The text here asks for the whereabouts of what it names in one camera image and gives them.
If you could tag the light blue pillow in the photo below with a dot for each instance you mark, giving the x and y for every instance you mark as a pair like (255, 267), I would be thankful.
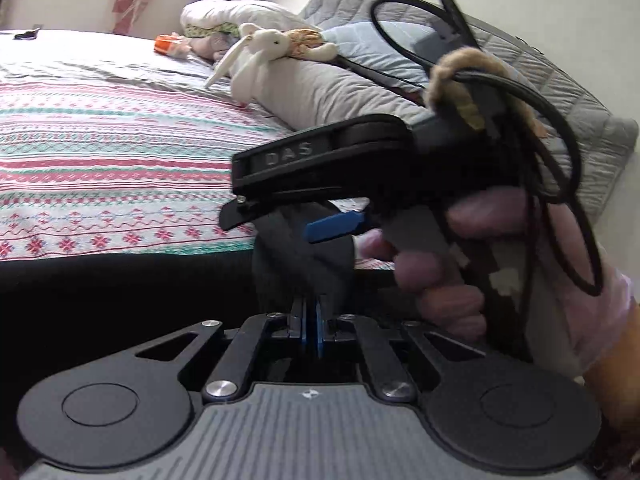
(365, 42)

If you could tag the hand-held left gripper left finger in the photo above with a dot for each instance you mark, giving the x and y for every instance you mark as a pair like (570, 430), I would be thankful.
(303, 331)

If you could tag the pink grey soft toy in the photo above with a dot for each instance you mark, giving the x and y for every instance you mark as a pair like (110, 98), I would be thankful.
(210, 47)

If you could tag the black pants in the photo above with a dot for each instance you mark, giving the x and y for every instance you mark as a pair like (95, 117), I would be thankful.
(130, 300)

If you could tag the white stuffed bunny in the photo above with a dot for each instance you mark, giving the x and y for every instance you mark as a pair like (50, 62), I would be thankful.
(260, 57)

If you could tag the person's right hand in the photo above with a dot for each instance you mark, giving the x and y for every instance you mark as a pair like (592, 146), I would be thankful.
(555, 260)

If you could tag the person's right forearm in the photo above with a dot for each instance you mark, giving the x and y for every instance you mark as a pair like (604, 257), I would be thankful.
(617, 360)

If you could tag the grey quilted pillow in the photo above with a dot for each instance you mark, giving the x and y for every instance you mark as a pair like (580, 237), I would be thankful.
(565, 85)

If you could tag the white floral pillow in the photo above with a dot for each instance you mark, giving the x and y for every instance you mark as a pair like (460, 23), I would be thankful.
(235, 12)

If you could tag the patterned red green bed sheet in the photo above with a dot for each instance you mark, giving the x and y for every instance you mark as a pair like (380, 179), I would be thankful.
(110, 150)

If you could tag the plain grey pillow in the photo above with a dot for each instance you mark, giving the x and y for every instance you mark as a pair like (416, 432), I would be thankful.
(325, 95)

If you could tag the orange toy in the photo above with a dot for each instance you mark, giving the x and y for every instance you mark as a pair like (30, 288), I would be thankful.
(167, 46)

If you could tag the small black device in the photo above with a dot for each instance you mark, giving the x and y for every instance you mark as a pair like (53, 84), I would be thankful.
(26, 34)

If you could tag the brown furry band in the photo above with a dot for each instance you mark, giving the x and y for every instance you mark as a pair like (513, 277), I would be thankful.
(465, 67)

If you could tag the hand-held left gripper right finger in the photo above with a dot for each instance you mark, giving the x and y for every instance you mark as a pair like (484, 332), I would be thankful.
(319, 332)

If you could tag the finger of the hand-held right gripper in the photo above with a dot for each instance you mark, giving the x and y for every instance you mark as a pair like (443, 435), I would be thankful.
(239, 215)
(332, 226)

